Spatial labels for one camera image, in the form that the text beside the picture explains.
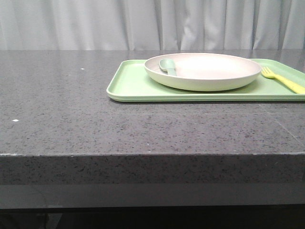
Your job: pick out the beige round plate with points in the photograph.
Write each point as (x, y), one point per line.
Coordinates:
(204, 71)

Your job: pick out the yellow plastic fork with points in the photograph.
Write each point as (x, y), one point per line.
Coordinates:
(267, 73)

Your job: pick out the light green serving tray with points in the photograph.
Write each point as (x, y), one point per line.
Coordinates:
(131, 83)

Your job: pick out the sage green spoon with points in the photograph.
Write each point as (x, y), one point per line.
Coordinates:
(168, 66)

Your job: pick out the white curtain backdrop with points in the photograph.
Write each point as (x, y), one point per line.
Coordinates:
(152, 24)

